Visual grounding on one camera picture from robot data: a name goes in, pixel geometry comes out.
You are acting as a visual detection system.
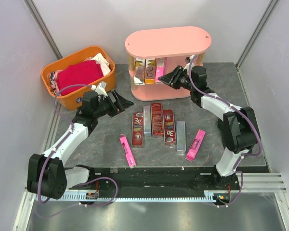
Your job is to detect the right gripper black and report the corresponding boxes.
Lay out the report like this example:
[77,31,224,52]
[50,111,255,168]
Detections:
[158,65,196,91]

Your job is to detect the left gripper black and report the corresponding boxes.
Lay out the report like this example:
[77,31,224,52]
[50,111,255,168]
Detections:
[93,90,133,118]

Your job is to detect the pink toothpaste box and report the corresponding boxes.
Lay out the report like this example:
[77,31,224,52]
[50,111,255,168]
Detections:
[120,134,136,168]
[155,58,166,84]
[185,129,206,161]

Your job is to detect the orange R.O toothpaste box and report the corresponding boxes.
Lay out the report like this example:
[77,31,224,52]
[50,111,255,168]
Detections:
[144,59,156,84]

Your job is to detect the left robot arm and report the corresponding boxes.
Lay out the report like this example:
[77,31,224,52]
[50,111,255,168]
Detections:
[27,90,134,203]

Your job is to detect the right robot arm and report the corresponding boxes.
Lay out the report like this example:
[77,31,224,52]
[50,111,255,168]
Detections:
[158,65,261,190]

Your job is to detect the pink three-tier shelf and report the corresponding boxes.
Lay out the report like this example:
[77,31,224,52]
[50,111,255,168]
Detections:
[125,26,212,101]

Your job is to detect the silver toothpaste box left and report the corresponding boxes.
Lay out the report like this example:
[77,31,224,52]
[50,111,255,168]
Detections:
[143,105,152,135]

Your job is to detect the silver toothpaste box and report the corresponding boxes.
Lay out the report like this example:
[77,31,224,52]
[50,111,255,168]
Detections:
[143,105,152,135]
[176,121,186,153]

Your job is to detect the red 3D toothpaste box left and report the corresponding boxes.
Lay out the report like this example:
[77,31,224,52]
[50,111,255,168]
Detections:
[131,112,144,148]

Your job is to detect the red 3d toothpaste box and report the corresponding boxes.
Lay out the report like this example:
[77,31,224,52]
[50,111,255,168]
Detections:
[131,112,144,148]
[162,109,177,145]

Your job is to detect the dark red toothpaste box middle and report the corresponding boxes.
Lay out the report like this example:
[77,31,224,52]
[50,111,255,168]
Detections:
[151,103,164,137]

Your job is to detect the red 3D toothpaste box right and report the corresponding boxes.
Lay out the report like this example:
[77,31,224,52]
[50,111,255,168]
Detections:
[162,109,177,145]

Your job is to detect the red folded cloth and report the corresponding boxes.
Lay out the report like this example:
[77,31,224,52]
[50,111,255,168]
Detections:
[50,60,104,95]

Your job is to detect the orange plastic basket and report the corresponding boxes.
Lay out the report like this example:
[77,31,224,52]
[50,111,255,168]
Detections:
[41,46,116,110]

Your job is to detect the silver toothpaste box right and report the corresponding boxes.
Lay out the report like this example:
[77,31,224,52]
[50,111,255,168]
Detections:
[176,121,186,153]

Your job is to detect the white and patterned cloths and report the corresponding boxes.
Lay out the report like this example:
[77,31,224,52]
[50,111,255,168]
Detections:
[47,53,111,96]

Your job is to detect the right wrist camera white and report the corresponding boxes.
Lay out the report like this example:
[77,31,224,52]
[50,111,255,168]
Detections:
[185,55,194,64]

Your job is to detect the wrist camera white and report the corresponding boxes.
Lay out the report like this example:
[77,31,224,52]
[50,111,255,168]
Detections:
[185,55,194,64]
[91,81,108,97]

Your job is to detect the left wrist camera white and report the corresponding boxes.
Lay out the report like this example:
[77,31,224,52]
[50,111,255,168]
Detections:
[91,81,108,97]

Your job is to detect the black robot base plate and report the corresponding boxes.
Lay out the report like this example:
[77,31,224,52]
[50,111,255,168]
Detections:
[68,165,240,193]

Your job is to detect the grey slotted cable duct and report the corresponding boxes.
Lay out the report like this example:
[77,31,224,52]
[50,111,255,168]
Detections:
[35,190,240,202]

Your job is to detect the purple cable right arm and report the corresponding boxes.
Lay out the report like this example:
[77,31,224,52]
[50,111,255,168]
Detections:
[187,54,263,209]

